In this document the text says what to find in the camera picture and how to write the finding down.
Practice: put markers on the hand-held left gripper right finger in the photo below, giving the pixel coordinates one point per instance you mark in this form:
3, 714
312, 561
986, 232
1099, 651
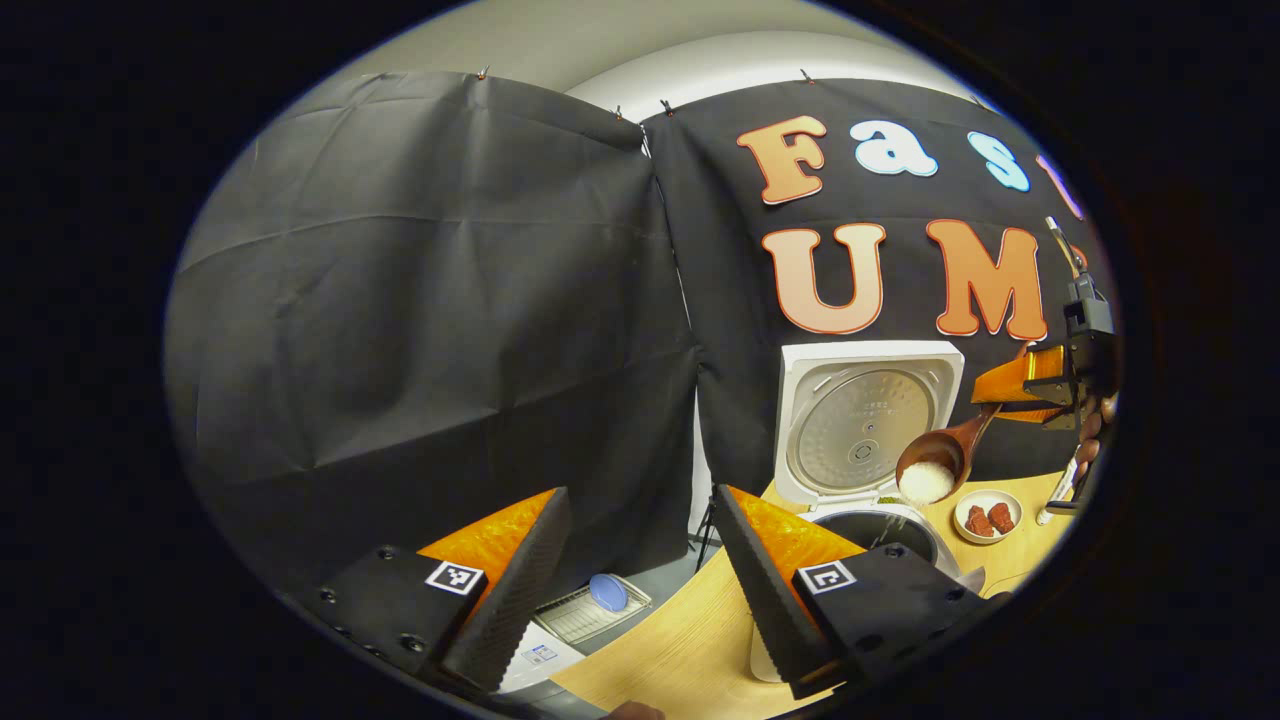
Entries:
760, 600

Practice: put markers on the brown wooden spoon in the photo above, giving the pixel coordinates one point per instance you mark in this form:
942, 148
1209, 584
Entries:
950, 445

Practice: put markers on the white round plate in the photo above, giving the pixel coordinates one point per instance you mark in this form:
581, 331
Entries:
988, 497

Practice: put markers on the white grid tray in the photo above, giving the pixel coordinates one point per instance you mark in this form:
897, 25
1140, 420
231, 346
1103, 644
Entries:
575, 620

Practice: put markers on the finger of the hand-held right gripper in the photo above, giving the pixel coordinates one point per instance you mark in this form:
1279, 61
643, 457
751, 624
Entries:
1035, 415
1020, 378

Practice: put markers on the white rice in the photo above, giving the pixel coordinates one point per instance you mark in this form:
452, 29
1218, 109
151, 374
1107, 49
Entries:
927, 482

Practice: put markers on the white labelled box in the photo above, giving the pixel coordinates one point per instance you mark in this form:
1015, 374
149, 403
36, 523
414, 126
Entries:
540, 655

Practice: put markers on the white rice cooker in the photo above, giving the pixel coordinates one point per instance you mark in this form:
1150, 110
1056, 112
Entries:
860, 420

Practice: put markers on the blue round disc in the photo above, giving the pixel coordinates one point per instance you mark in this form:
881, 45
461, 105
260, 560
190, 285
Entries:
607, 592

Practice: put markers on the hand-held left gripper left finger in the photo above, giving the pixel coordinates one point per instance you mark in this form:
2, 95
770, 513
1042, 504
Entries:
525, 590

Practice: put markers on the row of small black clips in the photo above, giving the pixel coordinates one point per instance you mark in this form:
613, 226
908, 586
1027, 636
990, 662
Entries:
665, 106

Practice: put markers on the black stand leg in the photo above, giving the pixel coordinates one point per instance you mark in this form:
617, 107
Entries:
705, 530

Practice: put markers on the white drink bottle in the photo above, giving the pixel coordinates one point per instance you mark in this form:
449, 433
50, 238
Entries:
1058, 492

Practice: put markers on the brown steak piece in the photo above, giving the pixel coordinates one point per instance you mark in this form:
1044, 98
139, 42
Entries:
1001, 516
978, 522

